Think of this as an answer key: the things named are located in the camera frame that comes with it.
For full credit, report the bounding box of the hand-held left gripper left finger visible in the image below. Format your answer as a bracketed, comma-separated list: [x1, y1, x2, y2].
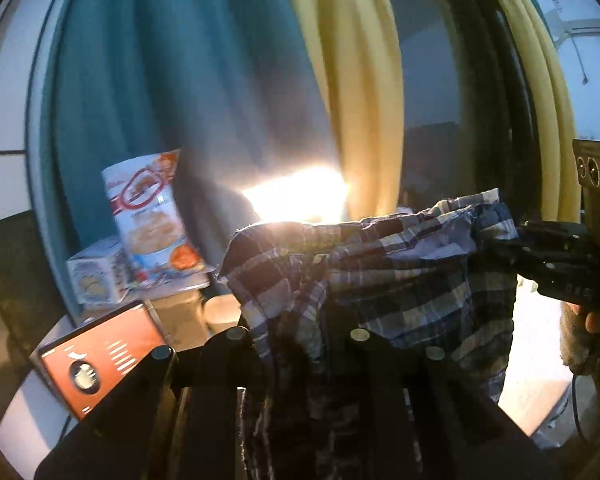
[34, 326, 254, 480]

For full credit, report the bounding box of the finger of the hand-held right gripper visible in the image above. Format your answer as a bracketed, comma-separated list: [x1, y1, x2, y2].
[480, 237, 600, 308]
[517, 219, 592, 250]

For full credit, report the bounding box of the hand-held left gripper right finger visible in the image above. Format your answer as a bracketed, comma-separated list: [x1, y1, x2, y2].
[339, 326, 561, 480]

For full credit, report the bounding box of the plaid flannel shirt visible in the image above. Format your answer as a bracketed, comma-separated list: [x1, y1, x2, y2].
[215, 187, 521, 480]

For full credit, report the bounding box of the round tan container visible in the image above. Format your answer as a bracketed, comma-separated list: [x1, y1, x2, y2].
[202, 294, 244, 337]

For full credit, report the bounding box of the brown cardboard box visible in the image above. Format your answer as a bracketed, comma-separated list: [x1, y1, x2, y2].
[147, 282, 217, 350]

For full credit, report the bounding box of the tablet with orange screen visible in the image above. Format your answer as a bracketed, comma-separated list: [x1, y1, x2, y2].
[36, 300, 177, 422]

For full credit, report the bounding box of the white textured table mat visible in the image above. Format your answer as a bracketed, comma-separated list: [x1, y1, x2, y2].
[0, 280, 578, 466]

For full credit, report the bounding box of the yellow curtain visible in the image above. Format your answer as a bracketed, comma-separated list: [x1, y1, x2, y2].
[472, 0, 582, 223]
[274, 0, 407, 227]

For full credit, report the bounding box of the small printed box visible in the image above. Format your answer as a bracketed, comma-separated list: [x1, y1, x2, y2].
[66, 235, 132, 307]

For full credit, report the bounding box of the printed snack bag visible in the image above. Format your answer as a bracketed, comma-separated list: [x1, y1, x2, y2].
[101, 149, 204, 288]

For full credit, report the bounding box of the teal curtain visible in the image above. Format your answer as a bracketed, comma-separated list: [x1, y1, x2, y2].
[39, 0, 342, 313]

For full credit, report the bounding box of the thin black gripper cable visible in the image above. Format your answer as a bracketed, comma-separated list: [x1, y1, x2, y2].
[571, 374, 590, 443]

